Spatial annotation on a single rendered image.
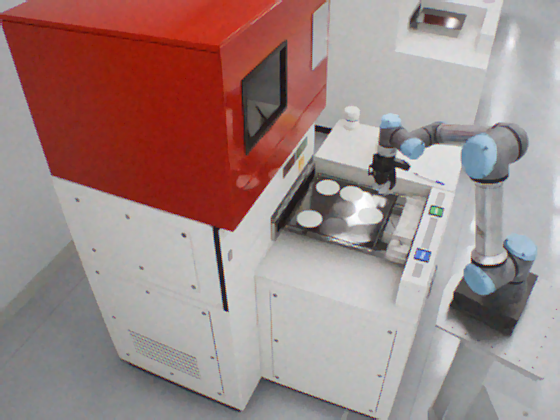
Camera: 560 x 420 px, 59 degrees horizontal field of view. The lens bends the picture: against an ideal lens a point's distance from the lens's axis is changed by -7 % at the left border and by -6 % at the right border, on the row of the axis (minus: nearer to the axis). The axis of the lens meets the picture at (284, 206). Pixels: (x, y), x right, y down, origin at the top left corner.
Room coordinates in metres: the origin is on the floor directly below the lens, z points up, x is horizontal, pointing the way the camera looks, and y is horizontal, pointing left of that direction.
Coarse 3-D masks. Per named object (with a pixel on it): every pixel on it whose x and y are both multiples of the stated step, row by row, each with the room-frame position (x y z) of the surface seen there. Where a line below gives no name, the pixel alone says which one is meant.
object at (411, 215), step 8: (408, 208) 1.65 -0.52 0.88; (416, 208) 1.65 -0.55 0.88; (424, 208) 1.68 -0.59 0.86; (408, 216) 1.60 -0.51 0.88; (416, 216) 1.60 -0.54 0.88; (400, 224) 1.55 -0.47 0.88; (408, 224) 1.55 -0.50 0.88; (416, 224) 1.55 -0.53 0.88; (408, 232) 1.51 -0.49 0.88; (392, 240) 1.46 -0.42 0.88; (392, 256) 1.38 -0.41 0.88; (408, 256) 1.40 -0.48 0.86
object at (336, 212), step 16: (368, 192) 1.73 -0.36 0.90; (304, 208) 1.63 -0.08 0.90; (320, 208) 1.63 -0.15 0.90; (336, 208) 1.63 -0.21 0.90; (352, 208) 1.63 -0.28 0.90; (384, 208) 1.63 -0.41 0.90; (320, 224) 1.54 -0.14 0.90; (336, 224) 1.54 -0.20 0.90; (352, 224) 1.54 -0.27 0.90; (368, 224) 1.54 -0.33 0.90; (352, 240) 1.45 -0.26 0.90; (368, 240) 1.45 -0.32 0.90
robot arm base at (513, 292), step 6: (510, 282) 1.13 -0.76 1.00; (516, 282) 1.12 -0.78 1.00; (522, 282) 1.13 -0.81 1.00; (504, 288) 1.13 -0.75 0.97; (510, 288) 1.12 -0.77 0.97; (516, 288) 1.12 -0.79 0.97; (522, 288) 1.13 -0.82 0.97; (492, 294) 1.14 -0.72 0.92; (498, 294) 1.13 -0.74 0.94; (504, 294) 1.12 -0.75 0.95; (510, 294) 1.12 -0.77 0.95; (516, 294) 1.12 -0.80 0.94; (522, 294) 1.12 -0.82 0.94; (498, 300) 1.12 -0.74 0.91; (504, 300) 1.11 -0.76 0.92; (510, 300) 1.11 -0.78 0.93; (516, 300) 1.11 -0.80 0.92
